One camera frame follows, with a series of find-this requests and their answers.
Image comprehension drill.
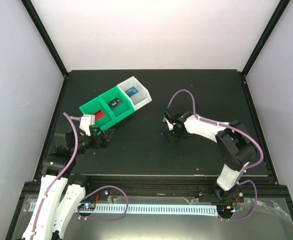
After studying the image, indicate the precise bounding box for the black card in bin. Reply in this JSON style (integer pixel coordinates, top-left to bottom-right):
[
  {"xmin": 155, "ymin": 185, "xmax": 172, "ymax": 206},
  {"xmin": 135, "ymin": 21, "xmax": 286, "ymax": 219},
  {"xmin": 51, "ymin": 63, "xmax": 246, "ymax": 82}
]
[{"xmin": 107, "ymin": 97, "xmax": 122, "ymax": 110}]

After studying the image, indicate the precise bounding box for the blue card in bin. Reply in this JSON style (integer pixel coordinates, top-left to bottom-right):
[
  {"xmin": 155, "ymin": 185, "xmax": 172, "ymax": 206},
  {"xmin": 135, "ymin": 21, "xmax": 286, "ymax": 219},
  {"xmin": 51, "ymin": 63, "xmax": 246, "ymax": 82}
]
[{"xmin": 125, "ymin": 86, "xmax": 139, "ymax": 97}]

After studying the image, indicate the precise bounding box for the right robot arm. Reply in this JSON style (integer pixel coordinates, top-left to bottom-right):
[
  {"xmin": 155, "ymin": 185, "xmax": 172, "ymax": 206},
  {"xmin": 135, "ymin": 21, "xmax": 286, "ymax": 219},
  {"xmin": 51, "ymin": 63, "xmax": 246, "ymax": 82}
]
[{"xmin": 163, "ymin": 110, "xmax": 264, "ymax": 202}]

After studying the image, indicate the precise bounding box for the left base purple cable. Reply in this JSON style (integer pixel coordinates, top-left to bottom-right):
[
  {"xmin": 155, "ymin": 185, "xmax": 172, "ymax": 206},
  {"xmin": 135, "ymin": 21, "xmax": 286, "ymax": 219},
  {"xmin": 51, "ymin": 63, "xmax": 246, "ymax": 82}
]
[{"xmin": 76, "ymin": 185, "xmax": 129, "ymax": 222}]

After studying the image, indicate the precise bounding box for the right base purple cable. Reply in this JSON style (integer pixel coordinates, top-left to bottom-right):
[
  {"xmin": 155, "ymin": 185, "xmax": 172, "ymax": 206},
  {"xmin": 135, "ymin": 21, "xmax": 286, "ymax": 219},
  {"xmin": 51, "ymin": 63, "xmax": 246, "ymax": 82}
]
[{"xmin": 217, "ymin": 179, "xmax": 258, "ymax": 223}]

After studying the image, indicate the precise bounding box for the black frame post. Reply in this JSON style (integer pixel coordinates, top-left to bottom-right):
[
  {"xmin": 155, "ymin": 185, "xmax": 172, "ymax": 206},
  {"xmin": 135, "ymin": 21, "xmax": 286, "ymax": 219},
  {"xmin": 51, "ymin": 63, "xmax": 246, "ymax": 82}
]
[
  {"xmin": 21, "ymin": 0, "xmax": 68, "ymax": 77},
  {"xmin": 241, "ymin": 0, "xmax": 291, "ymax": 77}
]

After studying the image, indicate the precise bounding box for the green middle plastic bin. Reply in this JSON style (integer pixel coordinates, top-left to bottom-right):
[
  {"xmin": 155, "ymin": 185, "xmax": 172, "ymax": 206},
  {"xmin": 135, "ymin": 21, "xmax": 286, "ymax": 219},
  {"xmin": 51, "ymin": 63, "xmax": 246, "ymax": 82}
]
[{"xmin": 99, "ymin": 86, "xmax": 135, "ymax": 123}]

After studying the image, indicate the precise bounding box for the red card in bin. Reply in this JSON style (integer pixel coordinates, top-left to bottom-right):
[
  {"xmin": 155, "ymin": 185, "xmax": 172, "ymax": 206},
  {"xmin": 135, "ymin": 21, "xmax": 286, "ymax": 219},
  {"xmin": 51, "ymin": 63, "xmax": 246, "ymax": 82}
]
[{"xmin": 93, "ymin": 109, "xmax": 105, "ymax": 121}]

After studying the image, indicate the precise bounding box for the white slotted cable duct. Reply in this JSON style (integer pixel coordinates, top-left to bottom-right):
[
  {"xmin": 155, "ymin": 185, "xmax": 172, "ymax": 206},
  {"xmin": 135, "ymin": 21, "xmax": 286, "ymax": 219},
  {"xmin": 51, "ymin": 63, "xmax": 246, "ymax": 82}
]
[{"xmin": 28, "ymin": 201, "xmax": 218, "ymax": 217}]

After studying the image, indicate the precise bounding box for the white plastic bin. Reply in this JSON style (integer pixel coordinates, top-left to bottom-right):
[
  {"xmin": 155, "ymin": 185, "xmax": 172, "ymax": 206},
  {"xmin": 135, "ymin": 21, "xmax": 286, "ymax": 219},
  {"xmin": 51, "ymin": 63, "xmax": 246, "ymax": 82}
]
[{"xmin": 116, "ymin": 76, "xmax": 152, "ymax": 111}]

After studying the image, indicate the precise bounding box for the green end plastic bin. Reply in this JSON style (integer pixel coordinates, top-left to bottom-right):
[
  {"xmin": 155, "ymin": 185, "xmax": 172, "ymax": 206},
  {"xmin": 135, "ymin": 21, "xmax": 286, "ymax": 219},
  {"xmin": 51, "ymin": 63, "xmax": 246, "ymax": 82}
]
[{"xmin": 79, "ymin": 96, "xmax": 116, "ymax": 130}]

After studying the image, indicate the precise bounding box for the black frame post right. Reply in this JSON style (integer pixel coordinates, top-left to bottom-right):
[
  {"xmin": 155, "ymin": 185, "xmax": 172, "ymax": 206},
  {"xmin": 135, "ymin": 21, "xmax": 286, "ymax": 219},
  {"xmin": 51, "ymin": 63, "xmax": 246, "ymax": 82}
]
[{"xmin": 241, "ymin": 0, "xmax": 291, "ymax": 77}]

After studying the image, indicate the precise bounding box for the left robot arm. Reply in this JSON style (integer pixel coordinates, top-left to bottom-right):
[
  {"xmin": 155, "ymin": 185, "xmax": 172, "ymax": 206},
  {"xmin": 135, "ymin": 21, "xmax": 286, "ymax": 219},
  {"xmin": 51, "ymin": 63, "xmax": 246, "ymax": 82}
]
[{"xmin": 21, "ymin": 124, "xmax": 114, "ymax": 240}]

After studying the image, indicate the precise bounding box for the black frame post left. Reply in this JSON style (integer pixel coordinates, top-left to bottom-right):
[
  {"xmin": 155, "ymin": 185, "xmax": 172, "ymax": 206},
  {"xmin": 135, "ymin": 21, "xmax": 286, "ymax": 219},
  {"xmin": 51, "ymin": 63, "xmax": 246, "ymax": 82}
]
[{"xmin": 21, "ymin": 0, "xmax": 68, "ymax": 77}]

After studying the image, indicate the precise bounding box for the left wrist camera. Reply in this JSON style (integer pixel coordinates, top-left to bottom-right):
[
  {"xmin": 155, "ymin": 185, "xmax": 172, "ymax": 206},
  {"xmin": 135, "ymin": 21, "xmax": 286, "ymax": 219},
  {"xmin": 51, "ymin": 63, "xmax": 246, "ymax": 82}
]
[{"xmin": 79, "ymin": 114, "xmax": 95, "ymax": 137}]

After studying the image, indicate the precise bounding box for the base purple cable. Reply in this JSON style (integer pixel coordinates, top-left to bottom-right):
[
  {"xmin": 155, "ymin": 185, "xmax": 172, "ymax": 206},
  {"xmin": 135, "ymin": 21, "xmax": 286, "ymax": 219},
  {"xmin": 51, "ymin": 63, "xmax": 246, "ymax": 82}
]
[
  {"xmin": 217, "ymin": 179, "xmax": 258, "ymax": 223},
  {"xmin": 76, "ymin": 185, "xmax": 129, "ymax": 222}
]

